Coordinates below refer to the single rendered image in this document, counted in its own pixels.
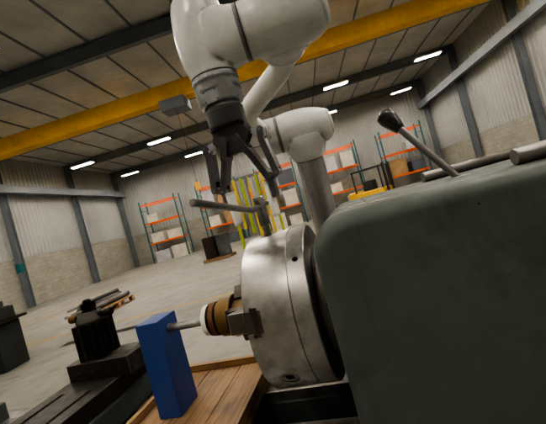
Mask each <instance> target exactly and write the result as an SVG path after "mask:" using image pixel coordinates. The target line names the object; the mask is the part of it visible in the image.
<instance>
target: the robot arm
mask: <svg viewBox="0 0 546 424"><path fill-rule="evenodd" d="M330 22H331V12H330V9H329V5H328V2H327V0H238V1H236V2H234V3H228V4H219V2H218V0H172V4H171V23H172V32H173V37H174V40H175V45H176V48H177V51H178V56H179V58H180V61H181V63H182V65H183V69H184V71H185V72H186V73H187V74H188V77H189V79H190V81H191V83H192V85H193V86H192V87H193V90H194V93H195V96H196V98H197V101H198V104H199V109H200V110H201V111H202V112H203V113H206V115H205V116H206V119H207V121H208V124H209V129H210V131H211V133H212V135H213V140H212V143H210V144H209V145H207V146H202V148H201V151H202V152H203V154H204V157H205V160H206V164H207V169H208V174H209V184H210V189H211V193H212V194H219V195H221V196H222V198H223V200H224V203H225V204H235V205H238V203H237V200H236V195H235V192H234V191H233V192H231V165H232V161H233V156H235V155H237V154H238V153H241V152H244V154H246V155H247V156H248V157H249V159H250V160H251V161H252V163H253V164H254V165H255V167H256V168H257V169H258V171H259V172H260V173H261V174H262V175H263V176H264V178H265V179H266V180H265V181H266V182H263V186H264V188H265V192H266V195H267V197H268V202H269V205H270V208H271V211H272V214H273V217H276V216H278V215H280V209H279V207H278V201H277V199H276V197H277V196H279V191H278V186H277V183H276V178H277V177H278V176H279V175H280V174H282V173H283V170H282V168H281V166H280V164H279V162H278V159H277V157H276V155H277V154H281V153H285V152H288V153H289V155H290V156H291V158H292V160H293V161H294V162H296V163H297V167H298V169H299V173H300V178H301V182H302V185H303V188H304V191H305V197H306V200H307V203H308V206H309V210H310V215H311V219H312V221H313V225H314V227H315V233H316V234H317V233H318V231H319V229H320V228H321V226H322V225H323V224H324V223H325V221H326V220H327V219H328V218H329V216H330V215H331V214H332V213H333V211H334V210H335V209H336V206H335V202H334V198H333V195H332V191H331V184H330V180H329V177H328V173H327V170H326V164H325V160H324V157H323V155H324V154H325V151H326V141H327V140H330V139H331V138H332V136H333V134H334V130H335V126H334V123H333V120H332V117H331V114H330V112H329V110H328V109H324V108H318V107H308V108H300V109H294V110H291V111H288V112H285V113H282V114H280V115H278V116H275V117H272V118H270V119H264V120H260V119H259V118H258V116H259V114H260V113H261V112H262V111H263V110H264V109H265V107H266V106H267V105H268V103H269V102H270V101H271V100H272V98H273V97H274V96H275V94H276V93H277V92H278V90H279V89H280V88H281V87H282V86H283V85H284V83H285V82H286V81H287V79H288V78H289V76H290V74H291V72H292V71H293V69H294V65H295V62H296V61H298V60H299V59H300V57H301V56H302V55H303V54H304V52H305V49H307V48H308V47H309V44H310V43H312V42H314V41H316V40H318V39H319V38H320V37H321V36H322V35H323V34H324V33H325V31H326V30H327V29H328V24H329V23H330ZM259 59H261V60H263V61H265V62H266V63H268V64H269V66H268V68H267V69H266V70H265V72H264V73H263V74H262V75H261V76H260V78H259V79H258V80H257V82H256V83H255V85H254V86H253V87H252V89H251V90H250V91H249V93H248V94H247V95H246V96H245V97H244V95H243V91H242V89H241V84H240V81H239V77H238V74H237V72H236V70H237V69H238V68H240V67H241V66H244V65H245V64H247V63H248V62H251V61H255V60H259ZM215 148H217V149H219V150H220V160H221V169H220V174H219V168H218V163H217V158H216V155H215V153H216V150H215ZM262 158H267V160H268V164H269V166H270V167H271V169H272V171H271V170H270V169H269V167H268V166H267V165H266V163H265V162H264V161H263V160H262Z"/></svg>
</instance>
